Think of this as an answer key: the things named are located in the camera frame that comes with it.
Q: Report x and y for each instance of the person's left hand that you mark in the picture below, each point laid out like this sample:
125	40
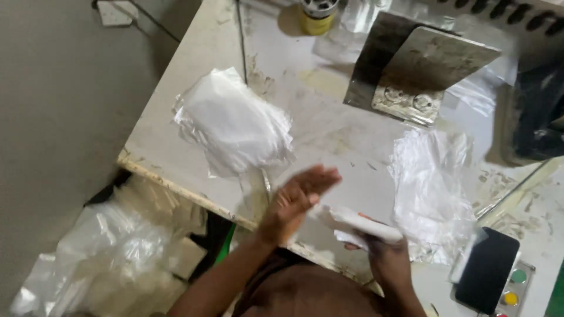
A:
293	204

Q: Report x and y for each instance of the person's right hand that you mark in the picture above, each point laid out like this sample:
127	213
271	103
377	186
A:
387	259

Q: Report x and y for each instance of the person's left fingers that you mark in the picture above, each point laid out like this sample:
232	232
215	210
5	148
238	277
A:
315	182

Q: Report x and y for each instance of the person's right fingers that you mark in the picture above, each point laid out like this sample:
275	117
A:
359	240

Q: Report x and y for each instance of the white cloth piece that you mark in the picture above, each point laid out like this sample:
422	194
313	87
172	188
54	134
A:
359	226

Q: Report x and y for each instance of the clear plastic sheet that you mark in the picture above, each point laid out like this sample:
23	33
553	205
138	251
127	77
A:
429	193

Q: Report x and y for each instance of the pile of clear plastic bags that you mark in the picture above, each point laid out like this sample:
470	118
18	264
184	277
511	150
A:
235	123

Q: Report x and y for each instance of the black smartphone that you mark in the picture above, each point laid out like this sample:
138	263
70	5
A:
487	271

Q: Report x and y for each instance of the control box with coloured buttons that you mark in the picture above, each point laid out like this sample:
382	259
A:
514	288

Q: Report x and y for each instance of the yellow can with metal lid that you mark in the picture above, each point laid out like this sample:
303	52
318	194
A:
318	15

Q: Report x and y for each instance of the black machine part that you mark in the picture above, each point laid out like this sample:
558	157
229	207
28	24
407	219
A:
540	110

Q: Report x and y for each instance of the large clear plastic bag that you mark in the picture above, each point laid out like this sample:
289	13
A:
101	259

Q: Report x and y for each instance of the metal plate bracket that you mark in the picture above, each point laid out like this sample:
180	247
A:
416	72

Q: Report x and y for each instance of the white wall socket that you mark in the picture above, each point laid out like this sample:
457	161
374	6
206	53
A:
115	11

